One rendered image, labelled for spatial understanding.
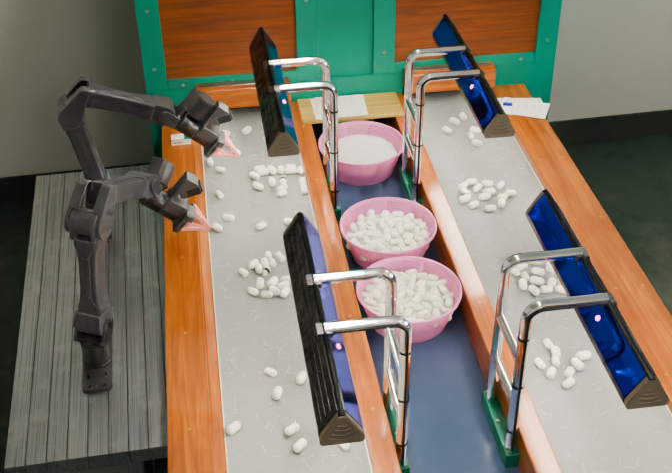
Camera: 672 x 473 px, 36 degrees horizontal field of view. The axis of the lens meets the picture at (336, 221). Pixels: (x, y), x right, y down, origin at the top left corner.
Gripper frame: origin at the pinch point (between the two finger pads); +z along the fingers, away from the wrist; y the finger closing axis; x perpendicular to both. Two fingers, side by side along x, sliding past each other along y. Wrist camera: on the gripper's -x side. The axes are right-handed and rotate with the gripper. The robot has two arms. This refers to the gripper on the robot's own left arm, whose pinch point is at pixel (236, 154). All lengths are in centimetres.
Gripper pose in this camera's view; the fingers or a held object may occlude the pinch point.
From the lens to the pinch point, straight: 296.3
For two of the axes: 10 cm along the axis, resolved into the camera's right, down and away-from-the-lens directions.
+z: 7.5, 4.6, 4.7
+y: -1.5, -5.7, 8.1
